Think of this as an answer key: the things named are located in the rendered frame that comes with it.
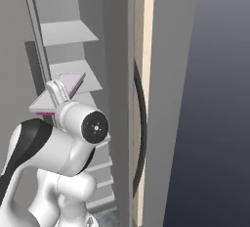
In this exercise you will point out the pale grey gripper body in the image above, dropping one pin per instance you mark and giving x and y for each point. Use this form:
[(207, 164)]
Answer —
[(57, 91)]

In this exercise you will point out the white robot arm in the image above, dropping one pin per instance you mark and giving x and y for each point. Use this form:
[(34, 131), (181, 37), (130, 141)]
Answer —
[(62, 146)]

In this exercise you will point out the grey freezer shelf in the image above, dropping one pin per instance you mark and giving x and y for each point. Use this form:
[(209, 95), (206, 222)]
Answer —
[(66, 32), (89, 79)]

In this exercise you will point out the grey fridge door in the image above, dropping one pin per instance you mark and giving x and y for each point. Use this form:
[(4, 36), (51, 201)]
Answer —
[(117, 74)]

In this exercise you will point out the beige cabinet side panel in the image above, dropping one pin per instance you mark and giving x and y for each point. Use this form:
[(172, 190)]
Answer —
[(147, 25)]

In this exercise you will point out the grey tall housing panel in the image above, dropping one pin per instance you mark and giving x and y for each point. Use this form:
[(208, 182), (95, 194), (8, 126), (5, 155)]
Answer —
[(169, 74)]

